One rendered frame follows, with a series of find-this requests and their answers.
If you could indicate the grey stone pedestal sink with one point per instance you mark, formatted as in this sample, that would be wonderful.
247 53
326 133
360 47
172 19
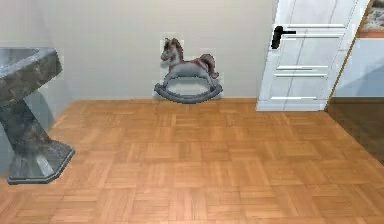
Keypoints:
23 76

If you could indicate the white panelled room door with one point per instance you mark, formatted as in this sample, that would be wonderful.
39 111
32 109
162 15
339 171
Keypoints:
305 56

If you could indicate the grey rocking horse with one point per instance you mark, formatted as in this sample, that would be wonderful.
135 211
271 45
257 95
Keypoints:
188 71

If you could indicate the framed wall picture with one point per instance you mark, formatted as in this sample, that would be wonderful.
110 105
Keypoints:
373 18

